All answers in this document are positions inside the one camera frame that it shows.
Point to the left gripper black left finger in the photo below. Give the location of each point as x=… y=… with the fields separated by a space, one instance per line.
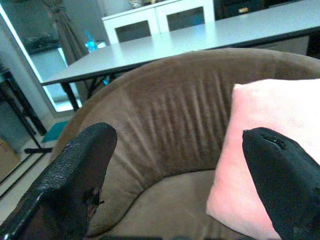
x=75 y=162

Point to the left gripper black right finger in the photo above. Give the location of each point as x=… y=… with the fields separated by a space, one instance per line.
x=287 y=180

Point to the blue floor mat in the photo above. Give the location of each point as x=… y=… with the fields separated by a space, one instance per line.
x=55 y=131

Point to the pink pillow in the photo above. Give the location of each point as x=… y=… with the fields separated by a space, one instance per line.
x=262 y=107

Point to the round brown suede sofa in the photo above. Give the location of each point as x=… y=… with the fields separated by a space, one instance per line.
x=175 y=112

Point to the cardboard box with black print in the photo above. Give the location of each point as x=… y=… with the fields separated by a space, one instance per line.
x=7 y=157

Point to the black metal clothes rack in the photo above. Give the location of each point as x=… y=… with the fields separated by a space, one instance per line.
x=15 y=100

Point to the blue plastic bag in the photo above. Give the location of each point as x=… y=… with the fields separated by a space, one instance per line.
x=90 y=42

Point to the brown curtain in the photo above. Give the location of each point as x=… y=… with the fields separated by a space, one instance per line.
x=67 y=37

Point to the grey folding table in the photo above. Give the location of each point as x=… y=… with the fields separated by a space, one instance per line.
x=175 y=45

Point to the white glass-door cabinet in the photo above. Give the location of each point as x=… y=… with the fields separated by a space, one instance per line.
x=160 y=15

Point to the black cabinet with gold label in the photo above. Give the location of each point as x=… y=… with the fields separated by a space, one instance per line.
x=250 y=7

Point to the white sliding door frame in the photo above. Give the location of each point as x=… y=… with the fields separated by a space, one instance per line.
x=35 y=72

